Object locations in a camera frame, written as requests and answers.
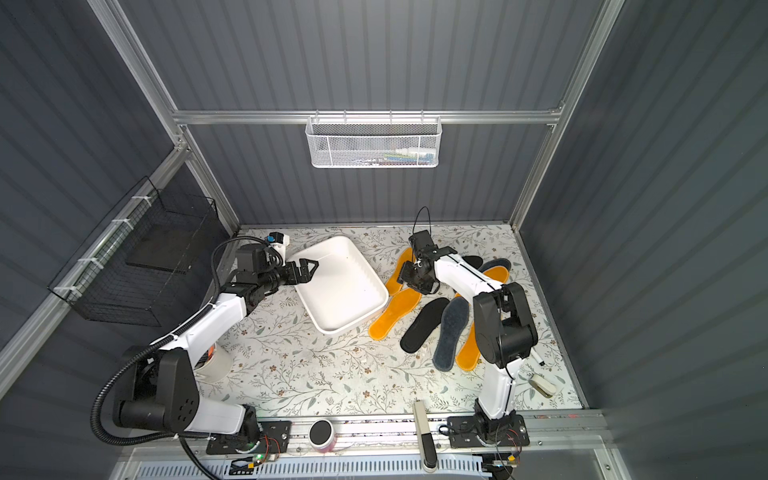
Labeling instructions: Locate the black wire side basket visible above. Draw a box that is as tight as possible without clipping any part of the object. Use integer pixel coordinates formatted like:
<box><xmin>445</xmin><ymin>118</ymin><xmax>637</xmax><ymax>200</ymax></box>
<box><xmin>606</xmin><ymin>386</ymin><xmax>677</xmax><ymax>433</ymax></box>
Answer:
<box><xmin>48</xmin><ymin>183</ymin><xmax>226</xmax><ymax>328</ymax></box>

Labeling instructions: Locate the white black handheld scraper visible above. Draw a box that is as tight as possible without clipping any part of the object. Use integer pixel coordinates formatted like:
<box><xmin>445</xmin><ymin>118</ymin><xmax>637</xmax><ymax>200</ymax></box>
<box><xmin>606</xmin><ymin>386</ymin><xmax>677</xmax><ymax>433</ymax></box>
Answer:
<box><xmin>413</xmin><ymin>400</ymin><xmax>438</xmax><ymax>473</ymax></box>

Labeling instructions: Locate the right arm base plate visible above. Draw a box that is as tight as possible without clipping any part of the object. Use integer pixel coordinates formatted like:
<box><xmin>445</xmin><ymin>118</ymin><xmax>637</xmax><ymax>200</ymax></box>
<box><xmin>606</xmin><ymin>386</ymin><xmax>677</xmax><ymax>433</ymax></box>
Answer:
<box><xmin>439</xmin><ymin>413</ymin><xmax>530</xmax><ymax>449</ymax></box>

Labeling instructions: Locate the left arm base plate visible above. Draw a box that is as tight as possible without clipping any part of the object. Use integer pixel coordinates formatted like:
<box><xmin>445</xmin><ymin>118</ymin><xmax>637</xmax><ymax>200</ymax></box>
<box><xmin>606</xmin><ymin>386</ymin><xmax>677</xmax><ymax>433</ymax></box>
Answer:
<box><xmin>206</xmin><ymin>421</ymin><xmax>292</xmax><ymax>455</ymax></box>

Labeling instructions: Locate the orange insole box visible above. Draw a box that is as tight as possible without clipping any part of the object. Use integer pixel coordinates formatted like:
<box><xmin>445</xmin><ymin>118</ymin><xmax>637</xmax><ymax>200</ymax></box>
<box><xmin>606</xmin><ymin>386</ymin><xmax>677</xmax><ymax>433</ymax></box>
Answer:
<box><xmin>385</xmin><ymin>247</ymin><xmax>413</xmax><ymax>296</ymax></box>

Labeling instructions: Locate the black insole back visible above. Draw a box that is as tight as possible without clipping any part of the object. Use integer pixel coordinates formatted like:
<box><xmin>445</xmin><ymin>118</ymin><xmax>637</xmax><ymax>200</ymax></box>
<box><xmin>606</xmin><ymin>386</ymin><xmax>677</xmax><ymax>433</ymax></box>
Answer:
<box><xmin>462</xmin><ymin>255</ymin><xmax>484</xmax><ymax>270</ymax></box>

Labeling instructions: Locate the white wire wall basket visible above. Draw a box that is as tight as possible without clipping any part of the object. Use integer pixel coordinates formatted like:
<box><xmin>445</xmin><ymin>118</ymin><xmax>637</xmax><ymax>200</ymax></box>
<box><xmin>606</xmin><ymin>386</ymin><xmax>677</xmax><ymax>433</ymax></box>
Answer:
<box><xmin>305</xmin><ymin>113</ymin><xmax>443</xmax><ymax>169</ymax></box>

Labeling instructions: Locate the grey fleece insole front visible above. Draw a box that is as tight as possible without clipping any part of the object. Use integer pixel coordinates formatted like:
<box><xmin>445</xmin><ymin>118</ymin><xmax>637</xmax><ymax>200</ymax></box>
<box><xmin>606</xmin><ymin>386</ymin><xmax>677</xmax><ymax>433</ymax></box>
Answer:
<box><xmin>432</xmin><ymin>296</ymin><xmax>470</xmax><ymax>372</ymax></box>

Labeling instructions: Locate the white tape roll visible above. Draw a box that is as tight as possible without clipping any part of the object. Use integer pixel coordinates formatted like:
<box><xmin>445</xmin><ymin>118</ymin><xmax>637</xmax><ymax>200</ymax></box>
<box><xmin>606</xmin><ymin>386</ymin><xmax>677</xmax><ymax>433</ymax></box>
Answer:
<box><xmin>194</xmin><ymin>343</ymin><xmax>233</xmax><ymax>384</ymax></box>

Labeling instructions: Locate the black round speaker puck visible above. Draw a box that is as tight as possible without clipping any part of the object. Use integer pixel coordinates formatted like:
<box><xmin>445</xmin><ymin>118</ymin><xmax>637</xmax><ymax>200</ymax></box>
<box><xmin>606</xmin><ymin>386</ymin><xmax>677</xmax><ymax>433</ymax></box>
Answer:
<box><xmin>308</xmin><ymin>419</ymin><xmax>337</xmax><ymax>453</ymax></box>

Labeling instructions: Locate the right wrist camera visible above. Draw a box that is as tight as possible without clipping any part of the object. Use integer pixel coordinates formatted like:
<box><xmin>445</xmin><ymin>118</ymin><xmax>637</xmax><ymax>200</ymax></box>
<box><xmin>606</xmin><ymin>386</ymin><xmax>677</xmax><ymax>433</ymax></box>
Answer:
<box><xmin>408</xmin><ymin>230</ymin><xmax>436</xmax><ymax>257</ymax></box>

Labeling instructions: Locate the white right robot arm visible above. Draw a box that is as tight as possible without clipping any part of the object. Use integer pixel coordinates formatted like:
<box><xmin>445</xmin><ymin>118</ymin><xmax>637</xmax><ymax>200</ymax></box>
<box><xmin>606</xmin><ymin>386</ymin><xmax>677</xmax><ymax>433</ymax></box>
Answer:
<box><xmin>398</xmin><ymin>230</ymin><xmax>541</xmax><ymax>448</ymax></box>

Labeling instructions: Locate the black marker pen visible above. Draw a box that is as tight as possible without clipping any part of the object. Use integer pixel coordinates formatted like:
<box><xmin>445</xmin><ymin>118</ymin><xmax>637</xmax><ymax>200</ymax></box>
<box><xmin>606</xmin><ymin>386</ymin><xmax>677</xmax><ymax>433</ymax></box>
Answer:
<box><xmin>530</xmin><ymin>348</ymin><xmax>546</xmax><ymax>366</ymax></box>

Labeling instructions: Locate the orange insole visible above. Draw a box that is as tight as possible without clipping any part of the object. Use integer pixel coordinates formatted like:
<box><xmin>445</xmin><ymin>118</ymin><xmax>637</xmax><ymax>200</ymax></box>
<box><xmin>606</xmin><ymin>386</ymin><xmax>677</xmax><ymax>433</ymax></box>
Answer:
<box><xmin>443</xmin><ymin>266</ymin><xmax>509</xmax><ymax>300</ymax></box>
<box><xmin>455</xmin><ymin>324</ymin><xmax>480</xmax><ymax>372</ymax></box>
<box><xmin>368</xmin><ymin>288</ymin><xmax>422</xmax><ymax>341</ymax></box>

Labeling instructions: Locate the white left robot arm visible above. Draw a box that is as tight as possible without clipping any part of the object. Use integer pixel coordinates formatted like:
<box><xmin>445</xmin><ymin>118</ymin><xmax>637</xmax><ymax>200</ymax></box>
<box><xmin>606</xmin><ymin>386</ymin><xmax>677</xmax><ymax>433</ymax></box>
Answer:
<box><xmin>89</xmin><ymin>232</ymin><xmax>319</xmax><ymax>446</ymax></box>

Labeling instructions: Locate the black insole front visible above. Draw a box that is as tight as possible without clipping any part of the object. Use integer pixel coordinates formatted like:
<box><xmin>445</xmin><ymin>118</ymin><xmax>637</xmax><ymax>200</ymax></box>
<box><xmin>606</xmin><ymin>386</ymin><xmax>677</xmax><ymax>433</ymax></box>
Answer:
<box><xmin>400</xmin><ymin>297</ymin><xmax>449</xmax><ymax>354</ymax></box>

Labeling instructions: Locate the black insole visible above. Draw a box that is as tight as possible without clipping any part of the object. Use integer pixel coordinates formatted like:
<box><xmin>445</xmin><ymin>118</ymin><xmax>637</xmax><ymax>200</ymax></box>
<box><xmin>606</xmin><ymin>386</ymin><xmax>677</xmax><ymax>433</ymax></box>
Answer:
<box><xmin>462</xmin><ymin>255</ymin><xmax>484</xmax><ymax>270</ymax></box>
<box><xmin>400</xmin><ymin>297</ymin><xmax>449</xmax><ymax>354</ymax></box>

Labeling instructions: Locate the white eraser block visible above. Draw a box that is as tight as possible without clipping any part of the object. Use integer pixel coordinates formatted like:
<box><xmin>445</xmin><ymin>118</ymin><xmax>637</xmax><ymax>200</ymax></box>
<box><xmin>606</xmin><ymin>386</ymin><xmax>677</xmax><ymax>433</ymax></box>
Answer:
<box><xmin>528</xmin><ymin>374</ymin><xmax>559</xmax><ymax>399</ymax></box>

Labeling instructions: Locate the white plastic storage box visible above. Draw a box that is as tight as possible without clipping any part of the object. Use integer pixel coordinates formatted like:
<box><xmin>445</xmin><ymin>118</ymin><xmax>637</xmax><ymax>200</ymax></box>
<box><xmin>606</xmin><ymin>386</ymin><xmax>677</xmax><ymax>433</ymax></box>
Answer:
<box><xmin>290</xmin><ymin>236</ymin><xmax>390</xmax><ymax>336</ymax></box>

